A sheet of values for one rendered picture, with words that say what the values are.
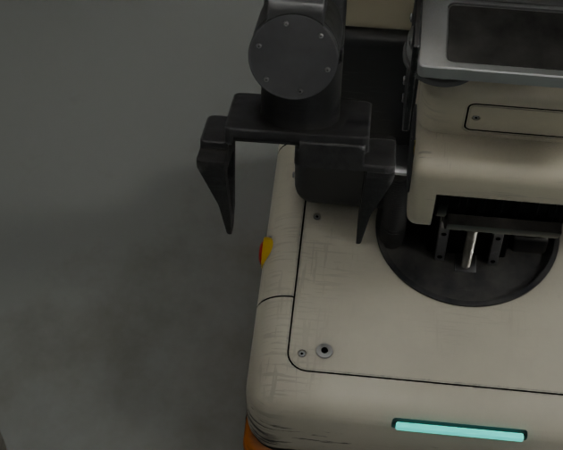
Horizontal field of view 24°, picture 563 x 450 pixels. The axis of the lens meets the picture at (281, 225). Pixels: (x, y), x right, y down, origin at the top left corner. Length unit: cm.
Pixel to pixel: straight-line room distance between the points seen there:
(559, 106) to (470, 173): 12
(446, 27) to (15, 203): 134
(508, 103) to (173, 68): 130
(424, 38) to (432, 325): 78
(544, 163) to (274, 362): 60
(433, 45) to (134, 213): 125
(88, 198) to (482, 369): 87
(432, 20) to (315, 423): 82
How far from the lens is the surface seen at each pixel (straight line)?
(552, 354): 192
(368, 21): 168
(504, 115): 142
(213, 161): 93
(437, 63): 120
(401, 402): 186
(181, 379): 219
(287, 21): 81
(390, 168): 92
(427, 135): 145
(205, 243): 233
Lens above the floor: 192
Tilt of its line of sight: 55 degrees down
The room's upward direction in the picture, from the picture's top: straight up
